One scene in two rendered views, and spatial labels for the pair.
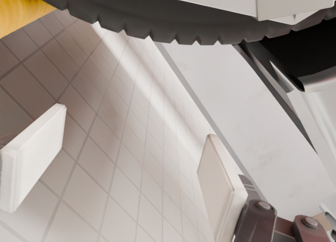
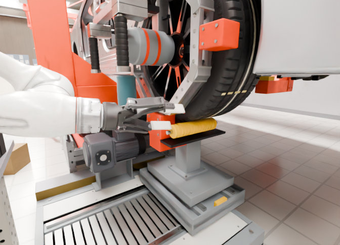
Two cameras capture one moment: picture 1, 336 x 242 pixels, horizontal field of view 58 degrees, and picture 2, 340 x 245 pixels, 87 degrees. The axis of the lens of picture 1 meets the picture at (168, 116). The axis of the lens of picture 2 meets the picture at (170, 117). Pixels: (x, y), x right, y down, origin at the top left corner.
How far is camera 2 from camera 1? 56 cm
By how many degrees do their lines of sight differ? 77
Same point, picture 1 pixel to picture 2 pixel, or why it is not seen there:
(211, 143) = (177, 105)
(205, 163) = (177, 109)
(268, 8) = (191, 79)
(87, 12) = (195, 113)
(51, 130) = (163, 122)
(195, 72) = not seen: outside the picture
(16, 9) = (187, 124)
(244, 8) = (190, 83)
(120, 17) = (199, 108)
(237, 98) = not seen: outside the picture
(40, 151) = (159, 123)
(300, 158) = not seen: outside the picture
